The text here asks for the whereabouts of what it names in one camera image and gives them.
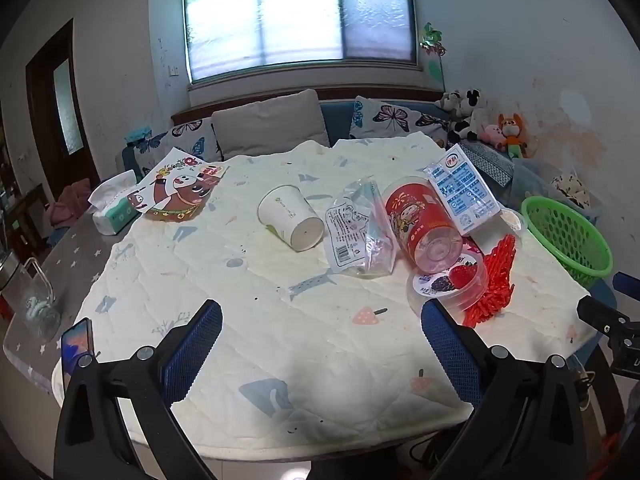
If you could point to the brown wooden sofa backrest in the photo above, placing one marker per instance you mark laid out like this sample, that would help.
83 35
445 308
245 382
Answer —
380 94

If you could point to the green white tissue pack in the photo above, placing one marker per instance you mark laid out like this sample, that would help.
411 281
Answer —
117 212

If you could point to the cream patterned cloth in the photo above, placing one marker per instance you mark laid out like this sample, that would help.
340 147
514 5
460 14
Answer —
570 187

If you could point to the red plastic clip strip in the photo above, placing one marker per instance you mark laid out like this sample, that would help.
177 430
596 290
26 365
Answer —
495 280

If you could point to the green plastic basket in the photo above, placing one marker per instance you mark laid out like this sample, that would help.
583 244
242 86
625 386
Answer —
585 260

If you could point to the small butterfly print cushion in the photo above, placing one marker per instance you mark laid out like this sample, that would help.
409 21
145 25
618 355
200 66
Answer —
185 140

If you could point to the clear plastic packet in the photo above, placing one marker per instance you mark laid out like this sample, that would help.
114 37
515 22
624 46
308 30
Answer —
345 235

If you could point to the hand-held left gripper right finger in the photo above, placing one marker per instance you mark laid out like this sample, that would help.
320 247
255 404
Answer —
450 355

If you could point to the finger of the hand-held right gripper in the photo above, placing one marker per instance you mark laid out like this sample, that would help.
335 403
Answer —
600 312
629 282

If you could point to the cream quilted blanket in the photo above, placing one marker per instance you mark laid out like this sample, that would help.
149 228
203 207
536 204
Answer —
250 310

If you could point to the red plastic cup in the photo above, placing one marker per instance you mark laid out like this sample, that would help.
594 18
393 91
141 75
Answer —
415 220

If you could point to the white blue milk carton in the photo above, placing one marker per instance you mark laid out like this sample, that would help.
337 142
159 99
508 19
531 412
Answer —
462 190

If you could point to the orange fox plush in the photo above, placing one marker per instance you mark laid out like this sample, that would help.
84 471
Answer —
511 130

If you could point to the cartoon bear paper sheet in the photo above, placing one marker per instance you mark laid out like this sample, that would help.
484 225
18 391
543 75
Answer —
170 190

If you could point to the large glass window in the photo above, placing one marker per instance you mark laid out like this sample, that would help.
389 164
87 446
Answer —
300 10

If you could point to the blue patterned towel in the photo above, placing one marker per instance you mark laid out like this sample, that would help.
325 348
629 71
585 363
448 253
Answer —
492 162

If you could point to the pink pig plush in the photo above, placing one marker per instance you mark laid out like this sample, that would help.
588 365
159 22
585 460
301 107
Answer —
490 134

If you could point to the beige cushion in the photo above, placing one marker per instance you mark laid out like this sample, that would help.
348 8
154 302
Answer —
270 125

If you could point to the smartphone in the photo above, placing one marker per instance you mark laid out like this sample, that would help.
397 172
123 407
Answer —
77 345

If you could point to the pink cloth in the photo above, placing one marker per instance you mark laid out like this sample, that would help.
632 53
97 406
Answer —
67 200

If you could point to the fruit label yogurt cup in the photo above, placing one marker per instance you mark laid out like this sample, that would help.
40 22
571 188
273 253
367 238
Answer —
450 280

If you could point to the grey star tablecloth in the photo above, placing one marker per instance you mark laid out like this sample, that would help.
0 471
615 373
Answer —
75 260

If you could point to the clear glass jar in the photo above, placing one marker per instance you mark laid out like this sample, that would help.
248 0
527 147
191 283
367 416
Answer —
37 310

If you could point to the small clear plastic cup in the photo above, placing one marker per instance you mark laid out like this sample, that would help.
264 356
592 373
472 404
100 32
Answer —
511 220

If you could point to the clear plastic storage box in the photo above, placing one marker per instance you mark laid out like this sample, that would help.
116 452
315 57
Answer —
540 175

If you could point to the small teal box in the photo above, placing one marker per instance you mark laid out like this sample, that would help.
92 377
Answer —
137 134

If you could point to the colourful pinwheel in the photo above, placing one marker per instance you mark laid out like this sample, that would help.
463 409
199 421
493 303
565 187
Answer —
431 42

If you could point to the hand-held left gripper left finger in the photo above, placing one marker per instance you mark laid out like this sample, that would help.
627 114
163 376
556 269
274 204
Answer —
192 355

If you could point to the large butterfly print cushion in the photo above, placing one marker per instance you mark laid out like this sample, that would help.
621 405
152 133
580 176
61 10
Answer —
390 117

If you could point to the black white cow plush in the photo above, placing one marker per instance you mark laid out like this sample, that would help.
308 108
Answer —
472 110

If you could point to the white paper cup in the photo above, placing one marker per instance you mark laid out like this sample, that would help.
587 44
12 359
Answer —
285 215

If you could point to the dark wooden door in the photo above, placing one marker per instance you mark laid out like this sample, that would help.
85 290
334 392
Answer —
42 110

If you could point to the grey white plush toy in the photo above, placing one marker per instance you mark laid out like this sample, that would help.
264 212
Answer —
447 102

